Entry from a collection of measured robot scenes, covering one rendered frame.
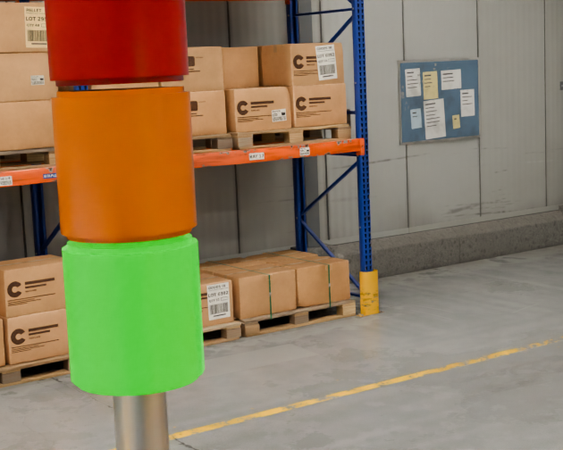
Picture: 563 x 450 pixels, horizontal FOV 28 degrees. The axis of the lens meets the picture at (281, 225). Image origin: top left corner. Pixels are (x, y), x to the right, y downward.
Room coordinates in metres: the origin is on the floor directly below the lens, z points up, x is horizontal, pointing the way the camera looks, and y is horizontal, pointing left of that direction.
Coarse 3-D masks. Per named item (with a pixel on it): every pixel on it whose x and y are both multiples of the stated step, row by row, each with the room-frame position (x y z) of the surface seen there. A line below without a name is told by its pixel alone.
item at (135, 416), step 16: (128, 400) 0.40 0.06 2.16; (144, 400) 0.40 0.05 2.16; (160, 400) 0.40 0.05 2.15; (128, 416) 0.40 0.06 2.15; (144, 416) 0.40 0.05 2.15; (160, 416) 0.40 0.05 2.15; (128, 432) 0.40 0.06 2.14; (144, 432) 0.40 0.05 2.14; (160, 432) 0.40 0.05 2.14; (128, 448) 0.40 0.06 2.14; (144, 448) 0.40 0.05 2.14; (160, 448) 0.40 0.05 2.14
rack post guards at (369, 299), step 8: (360, 272) 9.99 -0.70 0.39; (368, 272) 9.96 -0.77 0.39; (376, 272) 10.02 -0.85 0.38; (360, 280) 9.99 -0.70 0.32; (368, 280) 9.96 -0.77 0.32; (376, 280) 10.02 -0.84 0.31; (360, 288) 10.00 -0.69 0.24; (368, 288) 9.96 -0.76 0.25; (376, 288) 10.01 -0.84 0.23; (360, 296) 10.00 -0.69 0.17; (368, 296) 9.96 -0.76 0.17; (376, 296) 10.01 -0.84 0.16; (360, 304) 10.00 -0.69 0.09; (368, 304) 9.96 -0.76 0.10; (376, 304) 10.01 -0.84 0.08; (368, 312) 9.96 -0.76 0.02; (376, 312) 10.01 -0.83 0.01
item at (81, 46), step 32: (64, 0) 0.39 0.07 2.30; (96, 0) 0.38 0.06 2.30; (128, 0) 0.39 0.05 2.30; (160, 0) 0.39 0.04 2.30; (64, 32) 0.39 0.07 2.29; (96, 32) 0.38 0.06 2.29; (128, 32) 0.38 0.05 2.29; (160, 32) 0.39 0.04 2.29; (64, 64) 0.39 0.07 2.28; (96, 64) 0.38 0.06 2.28; (128, 64) 0.38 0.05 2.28; (160, 64) 0.39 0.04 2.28
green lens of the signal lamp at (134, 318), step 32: (64, 256) 0.40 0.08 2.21; (96, 256) 0.39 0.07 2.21; (128, 256) 0.38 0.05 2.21; (160, 256) 0.39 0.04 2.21; (192, 256) 0.40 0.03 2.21; (64, 288) 0.40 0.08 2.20; (96, 288) 0.39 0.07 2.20; (128, 288) 0.38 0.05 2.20; (160, 288) 0.39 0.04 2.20; (192, 288) 0.40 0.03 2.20; (96, 320) 0.39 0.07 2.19; (128, 320) 0.38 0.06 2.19; (160, 320) 0.39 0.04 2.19; (192, 320) 0.40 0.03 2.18; (96, 352) 0.39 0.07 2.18; (128, 352) 0.38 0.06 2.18; (160, 352) 0.39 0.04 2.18; (192, 352) 0.40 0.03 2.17; (96, 384) 0.39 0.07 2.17; (128, 384) 0.38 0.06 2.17; (160, 384) 0.39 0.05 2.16
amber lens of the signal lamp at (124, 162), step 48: (96, 96) 0.38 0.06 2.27; (144, 96) 0.39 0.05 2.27; (96, 144) 0.38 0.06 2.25; (144, 144) 0.39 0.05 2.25; (192, 144) 0.41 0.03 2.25; (96, 192) 0.39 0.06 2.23; (144, 192) 0.39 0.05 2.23; (192, 192) 0.40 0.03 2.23; (96, 240) 0.39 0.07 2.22; (144, 240) 0.39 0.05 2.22
